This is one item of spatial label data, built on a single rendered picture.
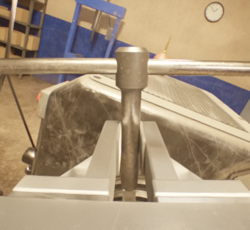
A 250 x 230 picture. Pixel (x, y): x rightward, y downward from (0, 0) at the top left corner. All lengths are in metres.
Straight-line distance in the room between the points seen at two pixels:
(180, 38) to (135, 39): 0.83
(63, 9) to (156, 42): 1.93
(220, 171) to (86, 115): 0.27
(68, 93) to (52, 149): 0.13
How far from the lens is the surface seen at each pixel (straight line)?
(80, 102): 0.34
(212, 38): 3.74
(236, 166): 0.39
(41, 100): 0.42
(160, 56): 0.74
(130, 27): 3.65
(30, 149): 0.58
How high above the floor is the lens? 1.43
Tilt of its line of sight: 19 degrees down
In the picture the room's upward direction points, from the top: 21 degrees clockwise
